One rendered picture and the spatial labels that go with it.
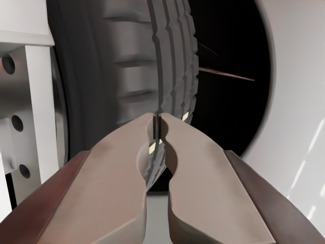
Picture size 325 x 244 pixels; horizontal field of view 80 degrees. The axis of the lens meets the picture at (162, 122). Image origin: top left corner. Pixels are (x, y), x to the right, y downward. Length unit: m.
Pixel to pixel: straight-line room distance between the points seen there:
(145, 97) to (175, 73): 0.08
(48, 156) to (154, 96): 0.11
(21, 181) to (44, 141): 0.05
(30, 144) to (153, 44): 0.13
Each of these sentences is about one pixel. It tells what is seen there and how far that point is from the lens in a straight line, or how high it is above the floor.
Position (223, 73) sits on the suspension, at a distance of 0.77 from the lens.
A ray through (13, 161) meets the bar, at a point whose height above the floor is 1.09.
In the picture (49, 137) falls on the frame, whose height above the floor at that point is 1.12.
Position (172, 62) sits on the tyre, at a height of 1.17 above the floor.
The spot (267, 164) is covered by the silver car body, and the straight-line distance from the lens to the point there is 0.56.
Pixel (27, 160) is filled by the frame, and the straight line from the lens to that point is 0.20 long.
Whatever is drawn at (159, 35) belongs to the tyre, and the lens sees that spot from 0.21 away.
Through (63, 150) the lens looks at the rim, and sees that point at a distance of 0.23.
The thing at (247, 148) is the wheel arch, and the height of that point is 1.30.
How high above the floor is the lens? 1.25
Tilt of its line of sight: 19 degrees down
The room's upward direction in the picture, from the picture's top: 106 degrees clockwise
